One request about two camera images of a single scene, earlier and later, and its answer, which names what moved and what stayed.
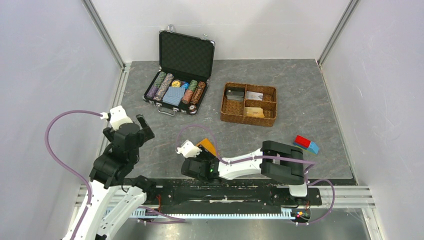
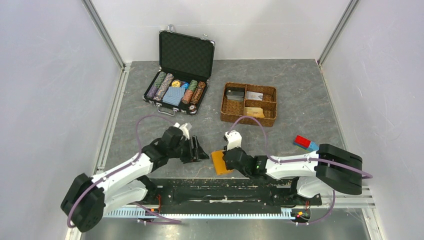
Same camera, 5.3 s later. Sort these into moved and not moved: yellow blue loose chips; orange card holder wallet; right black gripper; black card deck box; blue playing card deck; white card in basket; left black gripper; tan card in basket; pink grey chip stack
Moved: right black gripper; orange card holder wallet; left black gripper
Not moved: white card in basket; yellow blue loose chips; tan card in basket; blue playing card deck; pink grey chip stack; black card deck box
